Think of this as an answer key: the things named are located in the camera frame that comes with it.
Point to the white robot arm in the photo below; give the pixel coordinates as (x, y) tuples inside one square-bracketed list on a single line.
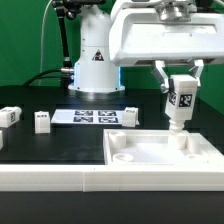
[(94, 71)]

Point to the black camera stand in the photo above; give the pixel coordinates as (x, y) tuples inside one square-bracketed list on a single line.
[(69, 9)]

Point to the white square tabletop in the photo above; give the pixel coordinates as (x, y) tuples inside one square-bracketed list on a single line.
[(158, 147)]

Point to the white marker sheet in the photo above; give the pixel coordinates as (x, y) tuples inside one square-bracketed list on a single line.
[(95, 117)]

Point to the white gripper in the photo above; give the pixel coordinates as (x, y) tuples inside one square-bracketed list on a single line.
[(139, 38)]

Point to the white L-shaped fence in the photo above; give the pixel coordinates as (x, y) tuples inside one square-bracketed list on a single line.
[(90, 178)]

